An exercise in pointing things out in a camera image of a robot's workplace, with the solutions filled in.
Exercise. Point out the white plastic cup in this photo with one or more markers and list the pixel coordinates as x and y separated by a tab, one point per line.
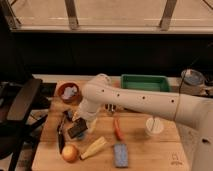
154	126

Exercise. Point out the black eraser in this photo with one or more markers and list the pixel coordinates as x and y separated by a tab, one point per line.
78	127

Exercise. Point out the green plastic tray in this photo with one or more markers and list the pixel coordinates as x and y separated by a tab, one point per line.
145	82

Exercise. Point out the white crumpled paper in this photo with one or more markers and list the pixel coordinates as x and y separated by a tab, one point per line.
69	92

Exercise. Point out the black handled tool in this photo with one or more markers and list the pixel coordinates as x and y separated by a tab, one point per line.
61	139

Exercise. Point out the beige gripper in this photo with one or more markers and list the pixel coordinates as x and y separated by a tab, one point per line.
91	125

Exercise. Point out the blue sponge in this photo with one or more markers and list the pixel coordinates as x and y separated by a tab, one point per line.
120	155

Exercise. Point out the orange apple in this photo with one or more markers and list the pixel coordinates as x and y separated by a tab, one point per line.
69	153

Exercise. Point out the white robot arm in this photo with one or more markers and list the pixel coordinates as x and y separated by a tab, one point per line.
192	111

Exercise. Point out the orange carrot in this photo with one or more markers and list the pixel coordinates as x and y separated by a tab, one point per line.
117	130

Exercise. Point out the brown bowl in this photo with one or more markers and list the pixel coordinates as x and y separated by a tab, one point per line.
61	89

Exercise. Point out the blue small cup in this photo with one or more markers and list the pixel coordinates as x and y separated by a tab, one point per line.
80	136

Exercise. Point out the black chair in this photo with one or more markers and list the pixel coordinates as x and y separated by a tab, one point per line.
18	102

